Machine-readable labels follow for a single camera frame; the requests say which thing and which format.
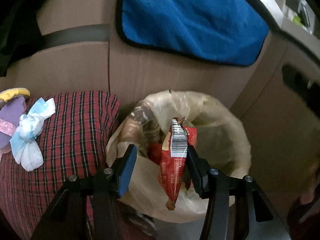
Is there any purple pink snack package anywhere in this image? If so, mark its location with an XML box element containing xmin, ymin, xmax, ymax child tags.
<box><xmin>0</xmin><ymin>96</ymin><xmax>26</xmax><ymax>157</ymax></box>

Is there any white blue tissue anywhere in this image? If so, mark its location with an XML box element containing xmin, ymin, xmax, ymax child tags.
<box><xmin>10</xmin><ymin>98</ymin><xmax>56</xmax><ymax>172</ymax></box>

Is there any person's right hand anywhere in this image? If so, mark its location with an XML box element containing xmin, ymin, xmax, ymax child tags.
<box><xmin>299</xmin><ymin>163</ymin><xmax>319</xmax><ymax>205</ymax></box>

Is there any red snack wrapper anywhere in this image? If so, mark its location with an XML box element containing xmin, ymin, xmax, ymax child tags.
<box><xmin>147</xmin><ymin>118</ymin><xmax>197</xmax><ymax>211</ymax></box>

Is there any red plaid cloth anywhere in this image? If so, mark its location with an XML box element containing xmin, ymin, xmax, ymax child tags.
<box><xmin>1</xmin><ymin>91</ymin><xmax>119</xmax><ymax>239</ymax></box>

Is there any grey cabinet handle strip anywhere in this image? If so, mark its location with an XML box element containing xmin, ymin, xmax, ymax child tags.
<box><xmin>41</xmin><ymin>24</ymin><xmax>111</xmax><ymax>50</ymax></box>

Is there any trash bin with plastic bag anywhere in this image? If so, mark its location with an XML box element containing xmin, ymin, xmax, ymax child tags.
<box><xmin>105</xmin><ymin>89</ymin><xmax>252</xmax><ymax>223</ymax></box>

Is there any blue towel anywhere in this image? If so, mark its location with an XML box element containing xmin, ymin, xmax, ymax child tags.
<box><xmin>116</xmin><ymin>0</ymin><xmax>269</xmax><ymax>67</ymax></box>

